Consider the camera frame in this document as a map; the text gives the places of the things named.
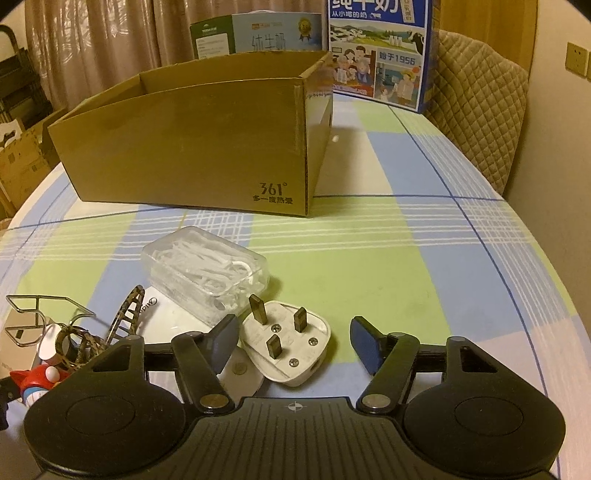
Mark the blue illustrated milk carton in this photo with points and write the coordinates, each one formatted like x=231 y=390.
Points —
x=369 y=55

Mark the cardboard box with white cutout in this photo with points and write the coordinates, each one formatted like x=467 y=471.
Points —
x=21 y=170

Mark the plaid tablecloth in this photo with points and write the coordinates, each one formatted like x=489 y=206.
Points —
x=378 y=240

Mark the clear box of floss picks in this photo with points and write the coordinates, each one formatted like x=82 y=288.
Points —
x=194 y=263

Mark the white jar with green band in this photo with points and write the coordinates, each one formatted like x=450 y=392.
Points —
x=47 y=346

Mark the white remote control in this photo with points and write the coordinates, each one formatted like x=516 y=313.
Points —
x=178 y=323

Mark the green and white milk carton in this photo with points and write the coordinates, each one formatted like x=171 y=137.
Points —
x=277 y=32

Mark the yellow wall socket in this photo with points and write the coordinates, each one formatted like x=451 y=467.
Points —
x=579 y=60

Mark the black metal rack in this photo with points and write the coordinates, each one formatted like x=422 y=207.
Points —
x=18 y=83

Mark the beige patterned curtain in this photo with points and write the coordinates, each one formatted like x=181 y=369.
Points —
x=115 y=32

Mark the beige quilted chair cover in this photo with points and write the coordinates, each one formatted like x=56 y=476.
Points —
x=480 y=115

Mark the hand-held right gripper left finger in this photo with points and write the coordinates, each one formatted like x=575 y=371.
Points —
x=226 y=333

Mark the brown cardboard box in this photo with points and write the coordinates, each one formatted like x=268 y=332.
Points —
x=184 y=147

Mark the white three-pin plug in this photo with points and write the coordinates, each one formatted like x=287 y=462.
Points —
x=288 y=357

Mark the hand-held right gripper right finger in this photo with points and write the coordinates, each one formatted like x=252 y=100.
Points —
x=364 y=342

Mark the leopard print hair claw clip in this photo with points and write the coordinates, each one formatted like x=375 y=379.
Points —
x=130 y=305

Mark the red and blue toy figure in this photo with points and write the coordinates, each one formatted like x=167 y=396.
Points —
x=33 y=382

